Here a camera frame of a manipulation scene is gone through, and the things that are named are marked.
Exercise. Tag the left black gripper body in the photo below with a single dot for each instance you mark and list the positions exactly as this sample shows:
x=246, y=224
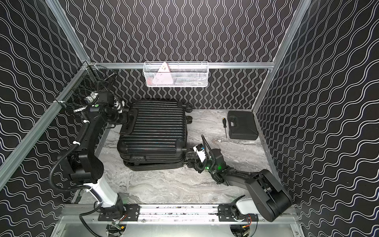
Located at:
x=129, y=121

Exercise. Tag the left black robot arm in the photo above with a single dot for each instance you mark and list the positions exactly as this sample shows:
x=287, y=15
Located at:
x=80, y=162

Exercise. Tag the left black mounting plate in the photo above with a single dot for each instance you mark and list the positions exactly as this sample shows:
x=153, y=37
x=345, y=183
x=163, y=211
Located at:
x=130, y=212

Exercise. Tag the clear plastic wall bin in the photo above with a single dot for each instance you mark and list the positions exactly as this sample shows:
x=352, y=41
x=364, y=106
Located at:
x=184, y=74

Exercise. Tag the white triangle label card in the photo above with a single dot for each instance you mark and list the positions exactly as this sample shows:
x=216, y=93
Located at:
x=163, y=76

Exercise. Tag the black wire mesh basket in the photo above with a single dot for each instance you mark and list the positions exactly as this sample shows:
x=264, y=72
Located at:
x=93, y=79

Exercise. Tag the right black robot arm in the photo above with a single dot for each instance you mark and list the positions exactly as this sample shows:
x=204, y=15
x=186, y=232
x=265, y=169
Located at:
x=268, y=195

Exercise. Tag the black mounting plate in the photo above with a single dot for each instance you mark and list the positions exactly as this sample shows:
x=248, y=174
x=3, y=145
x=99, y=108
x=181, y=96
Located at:
x=130, y=212
x=230, y=213

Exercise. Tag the black-handled screwdriver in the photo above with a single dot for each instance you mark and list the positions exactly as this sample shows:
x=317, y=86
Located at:
x=224, y=121

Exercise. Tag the black ribbed hard-shell suitcase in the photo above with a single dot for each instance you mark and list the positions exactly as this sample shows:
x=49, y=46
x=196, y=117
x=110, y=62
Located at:
x=155, y=136

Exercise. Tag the black plastic tool case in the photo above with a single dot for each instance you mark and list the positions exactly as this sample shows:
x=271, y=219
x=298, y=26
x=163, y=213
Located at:
x=242, y=125

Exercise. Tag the silver items in basket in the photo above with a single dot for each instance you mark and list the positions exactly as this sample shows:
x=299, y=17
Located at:
x=88, y=100

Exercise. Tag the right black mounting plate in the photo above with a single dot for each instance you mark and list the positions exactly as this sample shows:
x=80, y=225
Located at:
x=230, y=213

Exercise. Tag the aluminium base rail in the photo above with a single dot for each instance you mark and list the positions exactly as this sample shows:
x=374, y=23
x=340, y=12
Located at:
x=202, y=214

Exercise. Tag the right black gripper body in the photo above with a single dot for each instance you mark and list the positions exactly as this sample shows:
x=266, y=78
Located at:
x=206, y=165

